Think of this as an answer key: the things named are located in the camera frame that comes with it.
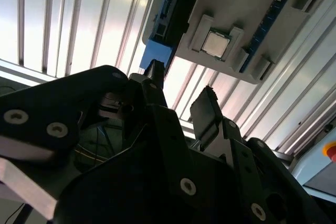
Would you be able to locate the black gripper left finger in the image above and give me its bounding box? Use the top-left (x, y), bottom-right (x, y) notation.
top-left (0, 60), bottom-right (205, 221)

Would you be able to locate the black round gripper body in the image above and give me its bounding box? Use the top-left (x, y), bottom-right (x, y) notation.
top-left (52, 140), bottom-right (251, 224)

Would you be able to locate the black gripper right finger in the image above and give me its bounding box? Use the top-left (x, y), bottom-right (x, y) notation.
top-left (190, 86), bottom-right (331, 224)

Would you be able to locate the hard disk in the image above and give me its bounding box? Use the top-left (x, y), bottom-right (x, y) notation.
top-left (140, 0), bottom-right (208, 78)

